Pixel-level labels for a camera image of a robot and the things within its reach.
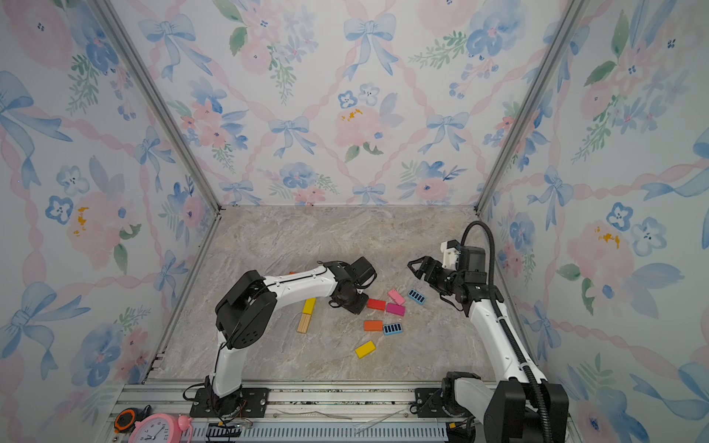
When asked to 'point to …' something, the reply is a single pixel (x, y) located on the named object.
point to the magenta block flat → (396, 308)
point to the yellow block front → (366, 349)
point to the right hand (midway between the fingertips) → (419, 268)
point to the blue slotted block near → (392, 329)
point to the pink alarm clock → (162, 428)
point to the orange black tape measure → (126, 418)
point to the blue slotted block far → (416, 296)
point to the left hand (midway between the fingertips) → (361, 305)
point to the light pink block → (396, 296)
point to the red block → (379, 305)
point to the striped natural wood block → (304, 323)
